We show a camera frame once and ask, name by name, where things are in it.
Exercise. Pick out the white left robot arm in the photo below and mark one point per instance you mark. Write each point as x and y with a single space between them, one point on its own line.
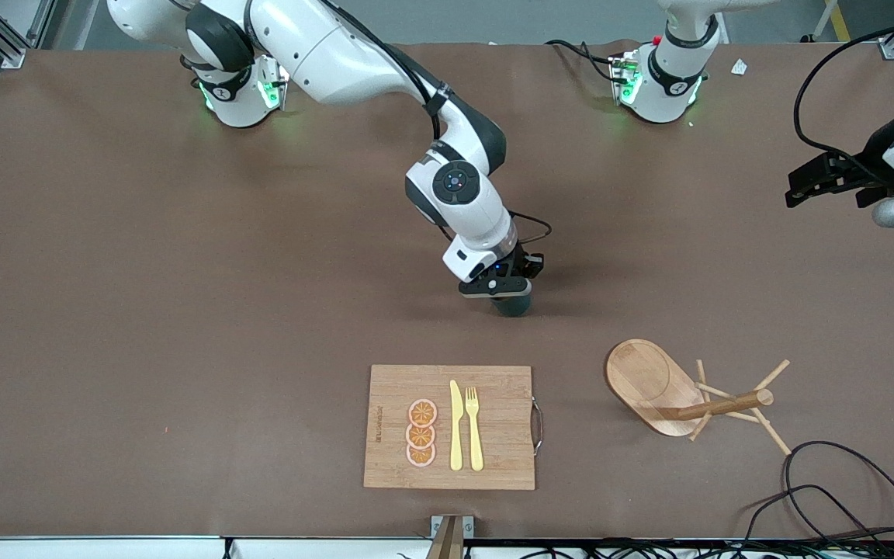
672 78

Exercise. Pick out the teal cup with yellow inside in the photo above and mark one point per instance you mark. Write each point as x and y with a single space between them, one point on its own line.
513 307

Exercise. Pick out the bamboo cutting board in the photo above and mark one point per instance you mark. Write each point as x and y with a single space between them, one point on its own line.
393 388

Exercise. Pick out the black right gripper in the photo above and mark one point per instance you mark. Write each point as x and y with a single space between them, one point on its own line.
526 265

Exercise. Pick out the yellow plastic knife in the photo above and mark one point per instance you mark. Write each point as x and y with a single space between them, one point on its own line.
456 435

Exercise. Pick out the orange slice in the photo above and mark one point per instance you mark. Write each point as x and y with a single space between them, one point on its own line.
422 412

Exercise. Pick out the aluminium camera post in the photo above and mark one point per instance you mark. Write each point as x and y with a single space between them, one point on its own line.
451 536

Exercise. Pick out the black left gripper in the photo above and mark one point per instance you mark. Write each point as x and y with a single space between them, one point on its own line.
871 159

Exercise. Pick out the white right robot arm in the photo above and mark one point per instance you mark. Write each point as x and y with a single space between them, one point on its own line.
323 46

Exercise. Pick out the yellow plastic fork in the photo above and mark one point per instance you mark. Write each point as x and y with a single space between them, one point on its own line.
474 435

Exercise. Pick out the white paper scrap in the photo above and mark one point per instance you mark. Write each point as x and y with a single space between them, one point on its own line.
739 67

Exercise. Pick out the wooden mug rack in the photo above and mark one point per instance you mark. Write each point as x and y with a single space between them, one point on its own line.
649 380

